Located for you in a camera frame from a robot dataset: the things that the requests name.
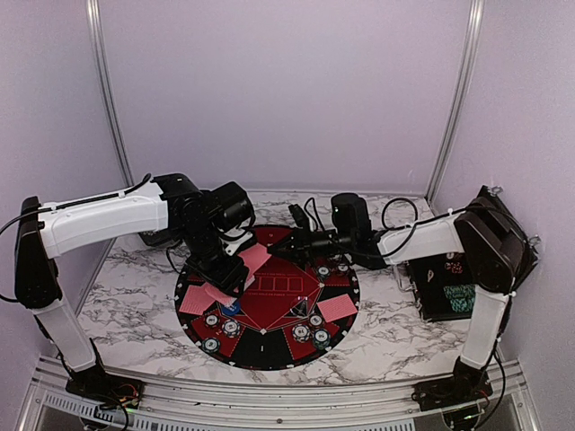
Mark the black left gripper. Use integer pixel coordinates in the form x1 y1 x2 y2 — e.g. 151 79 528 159
179 224 250 298

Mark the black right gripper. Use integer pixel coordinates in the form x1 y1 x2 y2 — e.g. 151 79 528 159
268 221 355 268

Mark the red playing card deck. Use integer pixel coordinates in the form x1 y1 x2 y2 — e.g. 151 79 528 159
242 274 255 291

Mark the blue small blind button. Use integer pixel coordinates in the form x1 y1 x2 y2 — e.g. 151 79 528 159
221 303 242 316

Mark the single red playing card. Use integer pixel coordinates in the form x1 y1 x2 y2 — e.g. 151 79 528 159
178 284 216 315

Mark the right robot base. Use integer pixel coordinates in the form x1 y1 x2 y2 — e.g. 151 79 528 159
411 373 493 429

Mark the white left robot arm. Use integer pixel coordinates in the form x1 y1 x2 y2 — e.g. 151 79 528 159
14 173 255 400

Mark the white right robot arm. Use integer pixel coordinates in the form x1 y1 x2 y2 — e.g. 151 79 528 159
268 188 536 402

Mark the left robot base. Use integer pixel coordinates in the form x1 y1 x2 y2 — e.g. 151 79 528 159
66 365 144 409

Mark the black floral box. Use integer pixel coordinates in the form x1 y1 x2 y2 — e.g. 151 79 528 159
138 229 176 247

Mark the clear round dealer button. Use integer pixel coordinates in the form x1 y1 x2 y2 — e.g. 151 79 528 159
286 295 315 319

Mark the round red black poker mat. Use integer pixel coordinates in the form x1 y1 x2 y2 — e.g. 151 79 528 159
174 224 361 371

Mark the black poker chip case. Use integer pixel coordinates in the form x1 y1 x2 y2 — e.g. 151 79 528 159
407 186 538 321

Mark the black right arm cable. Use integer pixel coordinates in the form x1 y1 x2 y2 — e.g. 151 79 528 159
301 198 540 378

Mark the right aluminium frame post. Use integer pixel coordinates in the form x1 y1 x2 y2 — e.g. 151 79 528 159
425 0 485 207

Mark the aluminium frame post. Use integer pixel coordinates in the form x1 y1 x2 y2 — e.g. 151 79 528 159
425 0 485 207
86 0 135 187

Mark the aluminium front rail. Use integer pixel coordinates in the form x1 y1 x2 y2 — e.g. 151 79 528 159
15 356 541 430

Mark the left aluminium frame post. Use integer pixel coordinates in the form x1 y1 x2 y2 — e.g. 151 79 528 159
86 0 135 187

